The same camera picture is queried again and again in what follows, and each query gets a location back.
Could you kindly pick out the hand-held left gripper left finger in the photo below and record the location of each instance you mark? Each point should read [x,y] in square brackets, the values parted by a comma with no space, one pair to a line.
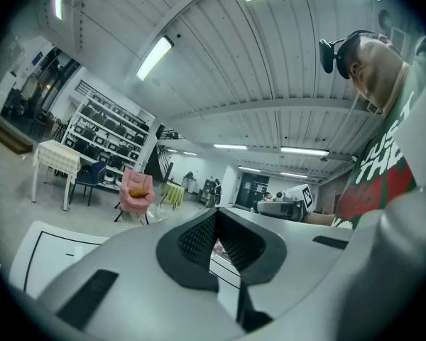
[135,279]

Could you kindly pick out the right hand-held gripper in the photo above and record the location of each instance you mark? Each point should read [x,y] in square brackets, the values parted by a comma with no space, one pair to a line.
[298,195]

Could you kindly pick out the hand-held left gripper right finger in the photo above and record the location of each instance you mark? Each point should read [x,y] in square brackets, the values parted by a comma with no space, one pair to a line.
[298,254]

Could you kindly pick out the yellow star wand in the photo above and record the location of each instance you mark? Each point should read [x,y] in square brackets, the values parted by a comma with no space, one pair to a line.
[158,220]

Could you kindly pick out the person's right forearm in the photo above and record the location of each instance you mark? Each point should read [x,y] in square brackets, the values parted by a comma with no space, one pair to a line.
[321,219]

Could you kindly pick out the pink armchair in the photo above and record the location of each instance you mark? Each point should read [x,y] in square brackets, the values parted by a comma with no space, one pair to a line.
[136,202]

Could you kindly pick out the white table with black lines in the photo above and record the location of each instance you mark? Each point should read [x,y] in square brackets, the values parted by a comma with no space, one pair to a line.
[57,247]

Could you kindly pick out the brown cushion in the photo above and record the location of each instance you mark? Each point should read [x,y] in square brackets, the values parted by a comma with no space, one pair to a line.
[138,193]

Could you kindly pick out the yellow-green stool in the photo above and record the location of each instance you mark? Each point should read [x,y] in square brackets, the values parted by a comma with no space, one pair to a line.
[173,194]

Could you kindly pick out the dark green printed t-shirt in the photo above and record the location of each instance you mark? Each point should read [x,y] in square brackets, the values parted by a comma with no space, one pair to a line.
[380,190]

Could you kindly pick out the dark blue chair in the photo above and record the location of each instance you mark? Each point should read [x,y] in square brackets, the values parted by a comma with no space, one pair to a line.
[92,178]

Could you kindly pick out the black staircase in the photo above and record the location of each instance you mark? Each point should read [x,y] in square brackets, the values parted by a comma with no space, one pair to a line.
[163,162]

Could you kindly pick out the white table with cream cloth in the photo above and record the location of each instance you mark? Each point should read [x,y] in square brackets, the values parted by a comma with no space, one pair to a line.
[57,156]

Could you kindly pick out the white metal shelving rack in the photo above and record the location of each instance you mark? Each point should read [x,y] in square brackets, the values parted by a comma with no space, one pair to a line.
[106,119]

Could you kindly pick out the person's head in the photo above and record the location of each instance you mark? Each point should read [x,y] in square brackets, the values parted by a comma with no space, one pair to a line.
[376,73]

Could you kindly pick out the wooden step platform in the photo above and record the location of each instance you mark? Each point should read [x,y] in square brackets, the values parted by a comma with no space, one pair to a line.
[10,137]

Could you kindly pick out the black head-mounted camera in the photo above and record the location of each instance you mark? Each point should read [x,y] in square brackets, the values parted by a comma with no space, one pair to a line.
[328,59]

